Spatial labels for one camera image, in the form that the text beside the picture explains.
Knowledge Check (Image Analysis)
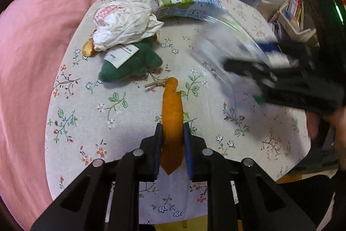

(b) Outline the person's right hand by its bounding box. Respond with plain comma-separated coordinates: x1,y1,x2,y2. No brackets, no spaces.
307,108,346,150

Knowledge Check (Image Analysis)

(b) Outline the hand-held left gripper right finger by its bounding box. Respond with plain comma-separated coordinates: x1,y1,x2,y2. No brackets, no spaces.
183,122,317,231

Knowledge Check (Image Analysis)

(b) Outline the floral mattress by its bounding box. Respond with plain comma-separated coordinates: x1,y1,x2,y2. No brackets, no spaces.
45,0,311,223

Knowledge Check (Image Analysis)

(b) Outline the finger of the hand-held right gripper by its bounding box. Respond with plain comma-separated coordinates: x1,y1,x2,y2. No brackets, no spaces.
223,58,282,85
255,42,311,64

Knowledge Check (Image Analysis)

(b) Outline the green plush star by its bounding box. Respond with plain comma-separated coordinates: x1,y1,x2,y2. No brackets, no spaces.
98,39,163,83

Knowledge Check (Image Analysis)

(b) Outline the crumpled white tissue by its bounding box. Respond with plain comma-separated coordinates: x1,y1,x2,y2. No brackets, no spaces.
92,2,164,52

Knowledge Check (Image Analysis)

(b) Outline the white book cart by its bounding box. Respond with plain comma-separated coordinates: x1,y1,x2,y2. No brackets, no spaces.
278,0,319,37

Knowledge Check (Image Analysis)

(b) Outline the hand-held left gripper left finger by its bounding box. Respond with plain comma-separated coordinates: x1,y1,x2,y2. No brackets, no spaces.
30,123,164,231

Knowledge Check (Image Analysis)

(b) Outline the clear plastic wrapper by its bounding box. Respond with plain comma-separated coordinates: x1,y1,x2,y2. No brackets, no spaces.
155,5,273,102

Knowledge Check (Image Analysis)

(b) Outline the pink blanket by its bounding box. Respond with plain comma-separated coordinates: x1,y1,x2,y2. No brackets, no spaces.
0,0,150,230

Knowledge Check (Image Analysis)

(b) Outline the small dry twig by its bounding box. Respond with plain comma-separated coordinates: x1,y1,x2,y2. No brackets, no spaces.
144,79,169,92

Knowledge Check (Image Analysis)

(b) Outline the yellow-green trash bin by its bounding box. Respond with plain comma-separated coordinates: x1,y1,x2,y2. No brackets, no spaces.
155,221,190,231

